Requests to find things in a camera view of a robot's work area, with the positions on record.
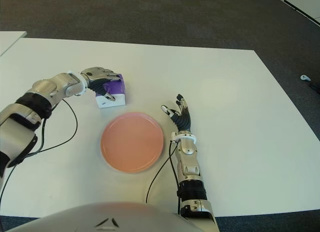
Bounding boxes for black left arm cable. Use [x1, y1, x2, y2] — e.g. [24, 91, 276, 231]
[0, 98, 78, 205]

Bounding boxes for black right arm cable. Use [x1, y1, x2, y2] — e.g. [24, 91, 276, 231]
[144, 140, 181, 215]

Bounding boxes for purple white tissue pack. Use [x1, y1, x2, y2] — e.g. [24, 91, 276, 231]
[95, 73, 128, 109]

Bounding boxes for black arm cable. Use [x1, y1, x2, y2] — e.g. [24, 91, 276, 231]
[144, 140, 181, 215]
[0, 98, 78, 205]

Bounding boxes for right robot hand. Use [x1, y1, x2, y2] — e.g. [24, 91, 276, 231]
[160, 93, 192, 131]

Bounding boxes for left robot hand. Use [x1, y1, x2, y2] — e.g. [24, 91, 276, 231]
[80, 66, 123, 102]

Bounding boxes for white side table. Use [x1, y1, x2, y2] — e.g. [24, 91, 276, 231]
[0, 31, 28, 57]

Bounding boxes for pink round plate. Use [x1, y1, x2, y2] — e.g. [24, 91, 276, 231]
[100, 112, 165, 173]

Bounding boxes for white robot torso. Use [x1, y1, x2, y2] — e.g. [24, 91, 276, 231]
[0, 201, 198, 232]

